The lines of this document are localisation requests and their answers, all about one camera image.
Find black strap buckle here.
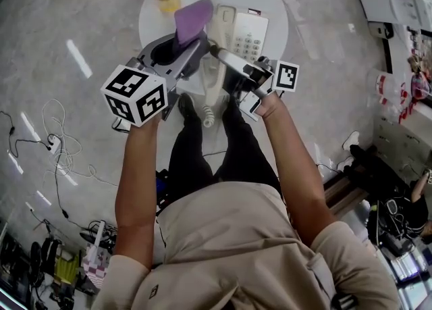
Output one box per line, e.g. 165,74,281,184
332,293,359,310

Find small white box device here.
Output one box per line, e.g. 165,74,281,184
367,21,394,40

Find grey metal drawer cabinet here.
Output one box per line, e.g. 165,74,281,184
373,105,432,168

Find clear plastic bag red print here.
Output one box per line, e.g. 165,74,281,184
369,70,416,114

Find person's left black shoe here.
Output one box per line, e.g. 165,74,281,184
178,94,199,126

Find person's black trousers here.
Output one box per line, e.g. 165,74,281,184
167,97,283,209

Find person's right forearm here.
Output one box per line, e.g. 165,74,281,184
261,94,337,249

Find white cable bundle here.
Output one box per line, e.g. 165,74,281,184
41,98,118,188

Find person's left forearm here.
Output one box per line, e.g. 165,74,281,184
114,118,170,273

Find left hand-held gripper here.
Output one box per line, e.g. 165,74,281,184
100,33,211,128

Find round white side table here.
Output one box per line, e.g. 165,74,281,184
138,0,290,97

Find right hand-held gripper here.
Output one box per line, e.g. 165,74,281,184
209,46,300,122

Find white telephone handset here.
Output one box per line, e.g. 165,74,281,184
202,3,238,107

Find black cable with adapter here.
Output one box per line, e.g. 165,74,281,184
0,110,52,151

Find purple cloth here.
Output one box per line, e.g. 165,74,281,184
173,0,215,47

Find white spring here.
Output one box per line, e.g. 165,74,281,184
201,94,231,129

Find person's beige shirt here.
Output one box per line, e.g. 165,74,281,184
90,182,401,310

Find white water dispenser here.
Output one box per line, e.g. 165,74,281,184
358,0,432,29

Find long white power strip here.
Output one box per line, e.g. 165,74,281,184
93,219,106,249

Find small white power strip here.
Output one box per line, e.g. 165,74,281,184
47,134,63,155

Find brown wooden bench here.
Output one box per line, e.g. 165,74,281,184
322,173,371,217

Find pink checkered box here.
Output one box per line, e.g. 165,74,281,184
82,244,111,290

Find yellow green bag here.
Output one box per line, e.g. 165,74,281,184
53,254,80,284

